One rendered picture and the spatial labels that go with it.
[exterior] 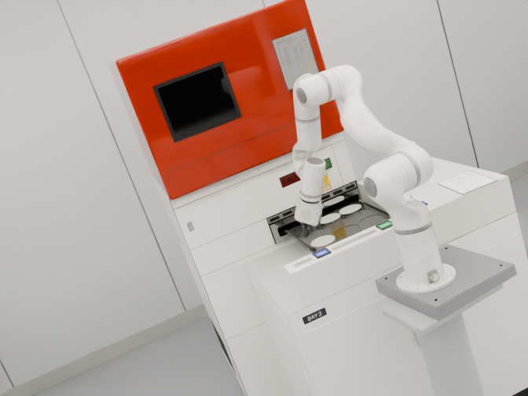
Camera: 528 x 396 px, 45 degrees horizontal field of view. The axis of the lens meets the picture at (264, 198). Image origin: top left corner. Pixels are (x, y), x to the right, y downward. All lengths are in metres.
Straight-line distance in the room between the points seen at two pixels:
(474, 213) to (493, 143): 2.63
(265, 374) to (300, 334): 0.78
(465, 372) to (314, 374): 0.53
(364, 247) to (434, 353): 0.43
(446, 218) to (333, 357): 0.65
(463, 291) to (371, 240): 0.44
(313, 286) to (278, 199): 0.65
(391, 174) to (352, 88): 0.35
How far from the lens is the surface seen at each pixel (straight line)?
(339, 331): 2.36
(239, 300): 2.89
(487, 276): 2.08
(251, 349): 2.99
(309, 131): 2.31
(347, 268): 2.29
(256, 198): 2.78
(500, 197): 2.54
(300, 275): 2.23
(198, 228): 2.75
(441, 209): 2.41
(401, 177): 1.93
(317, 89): 2.07
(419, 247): 2.02
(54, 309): 4.39
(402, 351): 2.51
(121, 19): 4.13
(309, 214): 2.50
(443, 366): 2.21
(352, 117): 2.04
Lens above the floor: 1.84
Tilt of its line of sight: 16 degrees down
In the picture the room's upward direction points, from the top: 19 degrees counter-clockwise
